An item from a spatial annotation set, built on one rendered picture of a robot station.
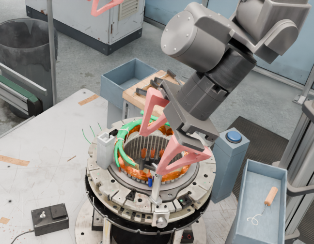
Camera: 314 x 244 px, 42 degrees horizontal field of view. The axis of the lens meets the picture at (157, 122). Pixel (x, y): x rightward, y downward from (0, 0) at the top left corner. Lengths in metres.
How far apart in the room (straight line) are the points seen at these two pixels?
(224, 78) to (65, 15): 3.14
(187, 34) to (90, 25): 2.98
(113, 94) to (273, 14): 0.88
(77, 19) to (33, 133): 2.11
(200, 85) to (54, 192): 0.88
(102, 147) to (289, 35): 0.54
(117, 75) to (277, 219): 0.70
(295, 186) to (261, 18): 0.86
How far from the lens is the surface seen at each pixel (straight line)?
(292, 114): 3.23
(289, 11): 0.51
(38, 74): 2.58
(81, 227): 1.23
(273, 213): 1.07
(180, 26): 0.49
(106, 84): 1.32
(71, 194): 1.33
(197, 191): 0.96
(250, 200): 1.07
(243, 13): 0.54
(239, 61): 0.53
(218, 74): 0.53
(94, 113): 1.61
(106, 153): 0.93
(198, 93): 0.54
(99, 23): 3.36
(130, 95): 1.24
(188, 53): 0.48
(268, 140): 2.88
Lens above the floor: 1.81
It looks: 40 degrees down
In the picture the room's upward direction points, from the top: 9 degrees clockwise
